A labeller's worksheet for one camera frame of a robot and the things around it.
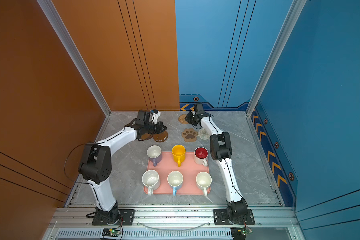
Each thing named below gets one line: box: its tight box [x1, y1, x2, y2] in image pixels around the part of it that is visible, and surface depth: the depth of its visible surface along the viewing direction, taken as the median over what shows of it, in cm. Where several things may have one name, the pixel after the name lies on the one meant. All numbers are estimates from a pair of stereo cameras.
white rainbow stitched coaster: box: [197, 128, 210, 140], surface depth 107 cm
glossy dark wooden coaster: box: [152, 130, 169, 143], surface depth 104 cm
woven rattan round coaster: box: [178, 114, 189, 125], surface depth 118 cm
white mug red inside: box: [194, 146, 209, 167], surface depth 91 cm
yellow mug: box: [172, 144, 186, 167], surface depth 87 cm
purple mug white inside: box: [146, 145, 162, 167], surface depth 91 cm
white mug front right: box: [196, 171, 212, 197], surface depth 79 cm
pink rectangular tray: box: [145, 151, 210, 195], surface depth 91 cm
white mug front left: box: [142, 169, 161, 196], surface depth 81 cm
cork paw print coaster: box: [181, 128, 198, 143], surface depth 107 cm
